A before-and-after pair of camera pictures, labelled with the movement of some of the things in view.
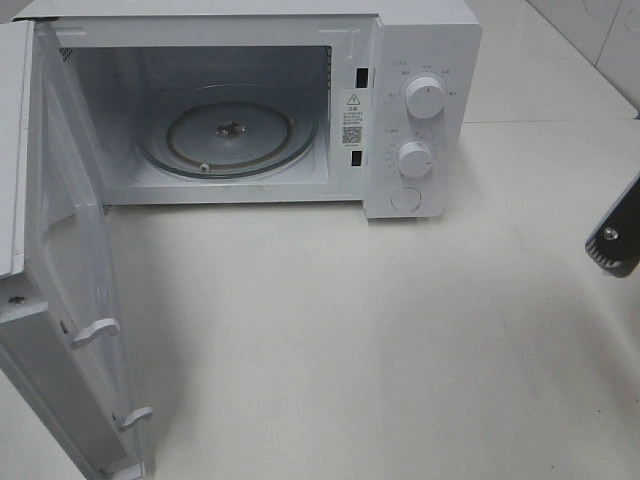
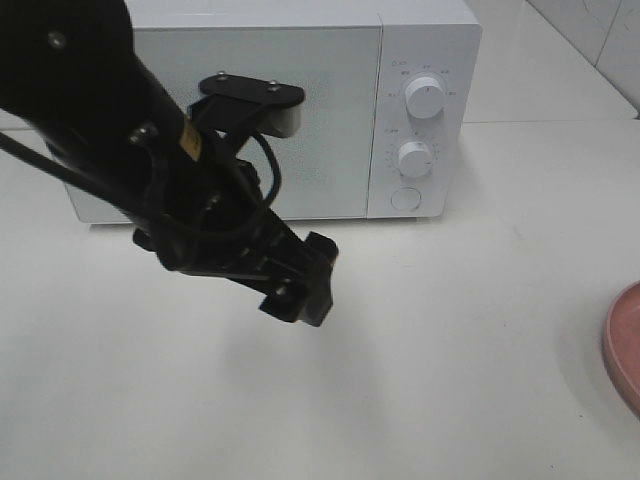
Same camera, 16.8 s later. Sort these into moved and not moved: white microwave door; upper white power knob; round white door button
Moved: white microwave door
Not moved: upper white power knob; round white door button
